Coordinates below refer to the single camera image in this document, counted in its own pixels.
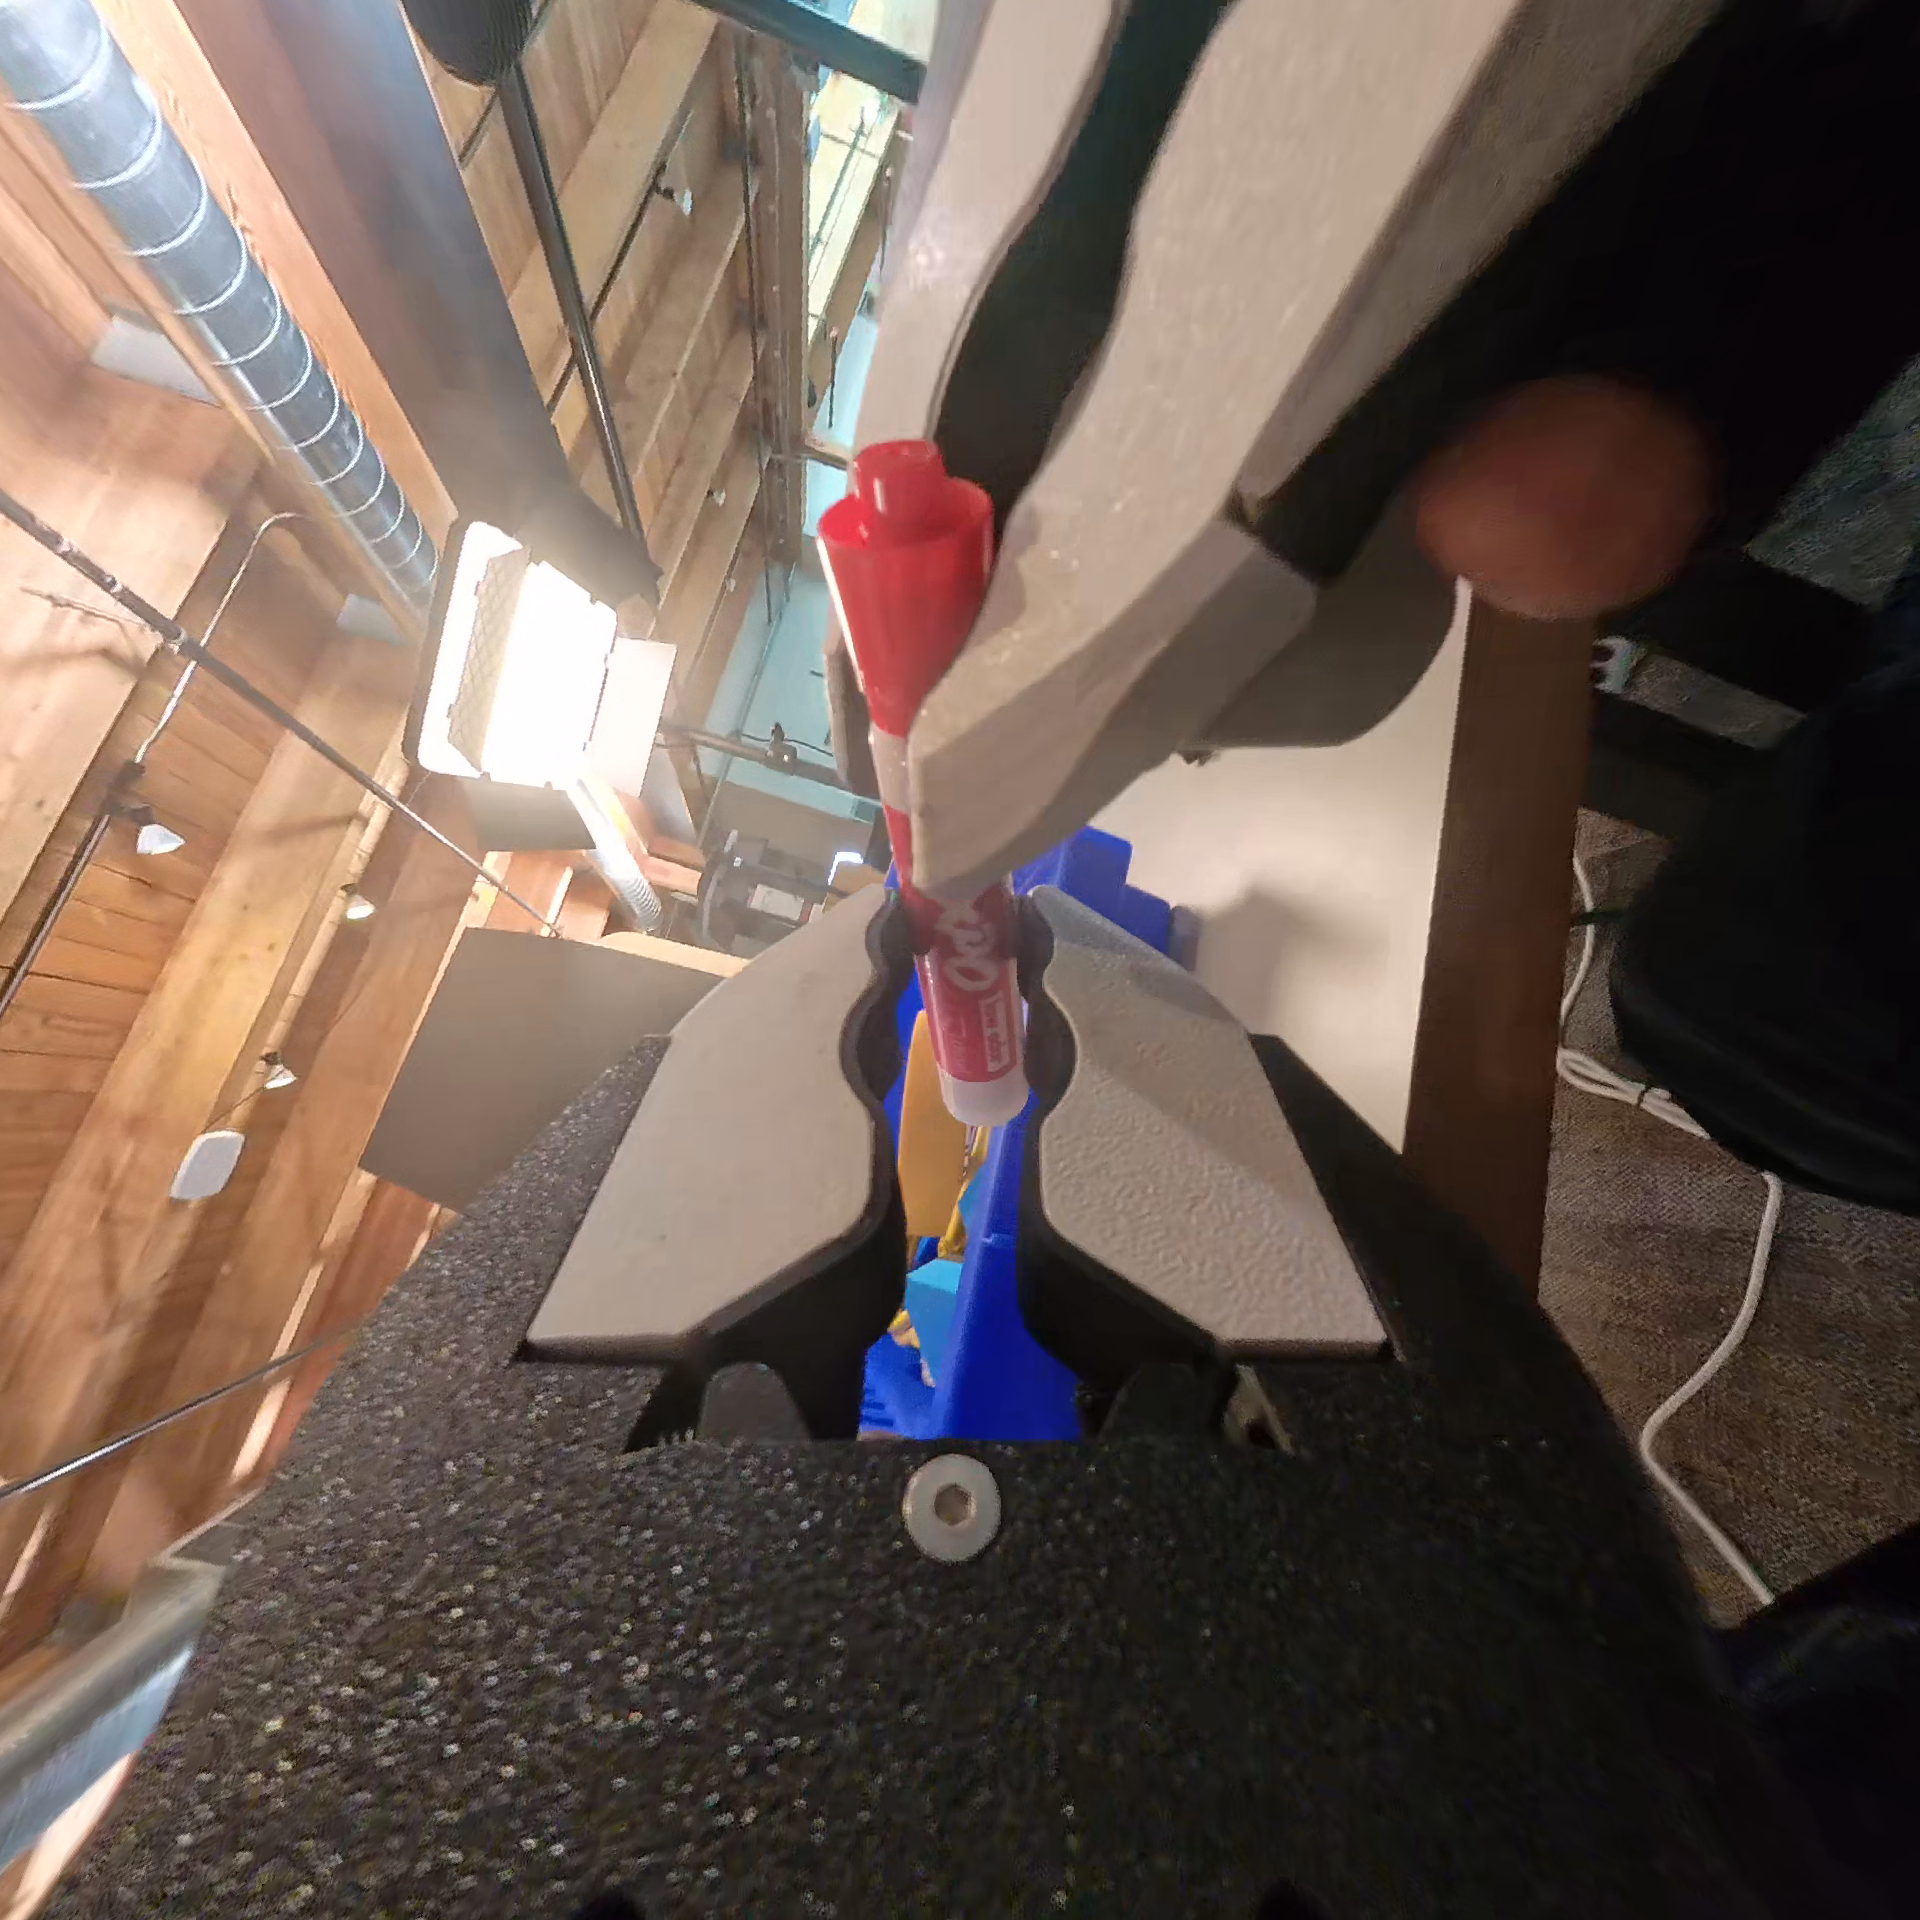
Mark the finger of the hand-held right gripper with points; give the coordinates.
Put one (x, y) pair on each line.
(1320, 225)
(960, 181)

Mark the white wall sensor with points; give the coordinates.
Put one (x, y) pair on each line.
(207, 1166)

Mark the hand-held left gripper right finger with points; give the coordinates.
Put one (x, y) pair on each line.
(1200, 1184)

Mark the person's right hand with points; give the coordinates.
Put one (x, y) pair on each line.
(1560, 495)

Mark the grey metal bar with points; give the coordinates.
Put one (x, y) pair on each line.
(105, 1681)

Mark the white table with wooden edge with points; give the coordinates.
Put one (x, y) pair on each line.
(1500, 900)

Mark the beige panel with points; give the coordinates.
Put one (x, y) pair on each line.
(511, 1050)

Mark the blue storage bin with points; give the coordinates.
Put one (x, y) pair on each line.
(982, 1321)

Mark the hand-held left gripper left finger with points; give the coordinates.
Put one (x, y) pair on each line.
(721, 1170)

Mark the red and white marker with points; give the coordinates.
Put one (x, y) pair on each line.
(908, 601)

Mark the silver ventilation duct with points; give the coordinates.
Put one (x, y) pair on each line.
(195, 254)

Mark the studio light panel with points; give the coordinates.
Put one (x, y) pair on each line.
(518, 661)

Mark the yellow tape roll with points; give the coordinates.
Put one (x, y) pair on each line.
(932, 1140)

